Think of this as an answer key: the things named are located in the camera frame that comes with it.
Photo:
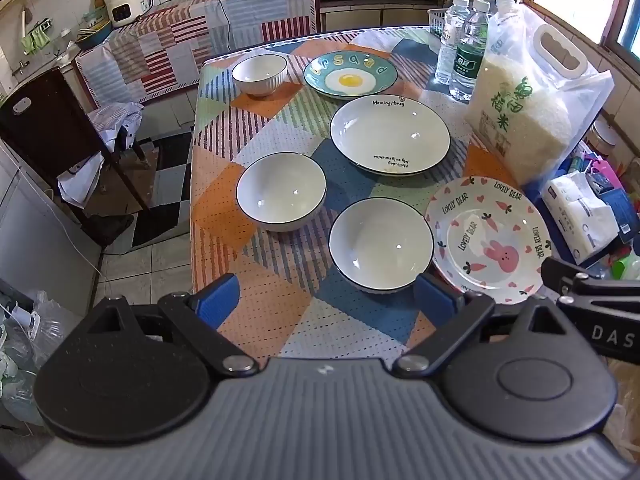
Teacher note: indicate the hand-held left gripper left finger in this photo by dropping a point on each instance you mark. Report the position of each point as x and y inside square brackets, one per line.
[217, 297]

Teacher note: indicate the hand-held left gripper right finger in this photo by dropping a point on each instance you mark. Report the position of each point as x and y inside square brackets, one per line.
[437, 300]

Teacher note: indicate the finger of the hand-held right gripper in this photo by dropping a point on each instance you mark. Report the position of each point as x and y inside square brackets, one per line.
[565, 277]

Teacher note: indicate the pink rabbit plate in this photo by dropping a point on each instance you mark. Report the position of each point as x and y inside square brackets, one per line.
[490, 240]

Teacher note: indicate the white black-rimmed bowl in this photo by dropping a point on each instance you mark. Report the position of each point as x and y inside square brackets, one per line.
[280, 190]
[380, 242]

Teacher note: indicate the white deep plate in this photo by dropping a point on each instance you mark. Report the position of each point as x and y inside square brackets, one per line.
[390, 132]

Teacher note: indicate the teal fried egg plate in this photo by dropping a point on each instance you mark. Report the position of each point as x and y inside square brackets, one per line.
[350, 80]

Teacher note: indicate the patchwork tablecloth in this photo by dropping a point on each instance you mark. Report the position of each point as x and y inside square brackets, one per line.
[260, 270]

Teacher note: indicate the green cup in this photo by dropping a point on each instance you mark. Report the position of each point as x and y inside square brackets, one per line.
[627, 266]

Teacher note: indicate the white tissue pack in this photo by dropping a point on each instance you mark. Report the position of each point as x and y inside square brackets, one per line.
[575, 210]

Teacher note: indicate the blue packet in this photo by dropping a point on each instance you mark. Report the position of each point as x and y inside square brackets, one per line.
[617, 205]

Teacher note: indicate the clear plastic bag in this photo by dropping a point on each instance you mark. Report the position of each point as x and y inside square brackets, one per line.
[50, 330]

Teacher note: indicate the clear bag of rice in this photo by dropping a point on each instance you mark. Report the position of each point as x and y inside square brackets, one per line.
[525, 110]

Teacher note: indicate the striped cloth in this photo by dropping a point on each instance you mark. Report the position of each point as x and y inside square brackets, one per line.
[115, 120]

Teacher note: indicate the small white ribbed bowl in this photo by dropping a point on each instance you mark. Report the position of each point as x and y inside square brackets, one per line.
[260, 72]

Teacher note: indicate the green label water bottle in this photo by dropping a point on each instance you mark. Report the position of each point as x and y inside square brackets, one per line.
[467, 60]

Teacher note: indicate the dark wooden chair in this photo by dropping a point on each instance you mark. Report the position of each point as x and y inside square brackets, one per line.
[40, 125]

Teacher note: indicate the patchwork counter cloth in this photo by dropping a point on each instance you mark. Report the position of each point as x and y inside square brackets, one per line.
[165, 45]

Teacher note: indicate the white label water bottle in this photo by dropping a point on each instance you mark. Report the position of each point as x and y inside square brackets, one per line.
[450, 35]

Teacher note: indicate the white plastic basket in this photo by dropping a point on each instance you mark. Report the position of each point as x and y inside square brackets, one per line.
[437, 20]

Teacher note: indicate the teal basin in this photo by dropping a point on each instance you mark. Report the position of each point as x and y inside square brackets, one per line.
[95, 35]

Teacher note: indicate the metal faucet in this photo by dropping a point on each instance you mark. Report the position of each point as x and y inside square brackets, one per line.
[21, 66]

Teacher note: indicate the white rice cooker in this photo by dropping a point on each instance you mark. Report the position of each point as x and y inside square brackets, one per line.
[125, 7]

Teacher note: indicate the green cloth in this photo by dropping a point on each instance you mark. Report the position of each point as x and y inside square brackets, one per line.
[35, 42]

